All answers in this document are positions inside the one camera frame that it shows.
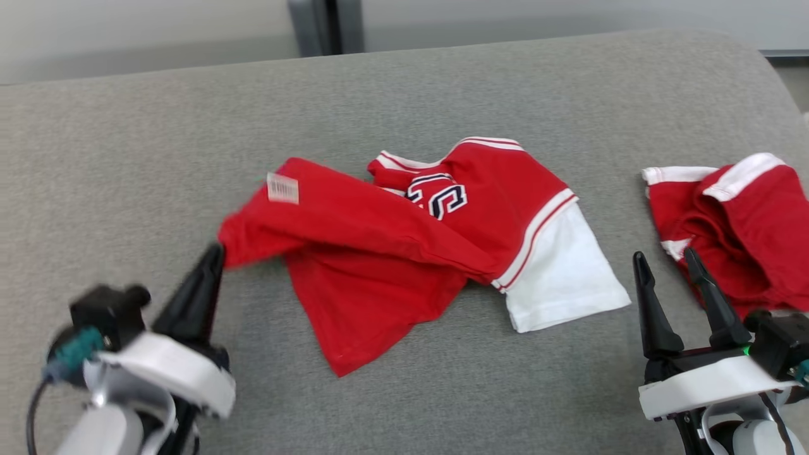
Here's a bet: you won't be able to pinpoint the red shorts with white trim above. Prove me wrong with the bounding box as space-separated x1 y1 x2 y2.
641 152 809 320

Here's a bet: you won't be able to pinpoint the teal left camera connector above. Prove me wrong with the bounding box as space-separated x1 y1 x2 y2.
43 325 106 384

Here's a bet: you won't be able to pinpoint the grey vertical partition frame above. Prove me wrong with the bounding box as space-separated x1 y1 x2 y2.
287 0 365 58

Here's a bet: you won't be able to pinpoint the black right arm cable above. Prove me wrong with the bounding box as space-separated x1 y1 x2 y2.
757 392 792 455

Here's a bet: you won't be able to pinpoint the red t-shirt with letter print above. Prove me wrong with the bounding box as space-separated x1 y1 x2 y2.
217 136 633 379

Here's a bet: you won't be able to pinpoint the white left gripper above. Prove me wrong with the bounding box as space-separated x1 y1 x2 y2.
94 244 236 455

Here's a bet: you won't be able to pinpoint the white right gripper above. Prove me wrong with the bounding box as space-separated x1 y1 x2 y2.
631 246 800 422

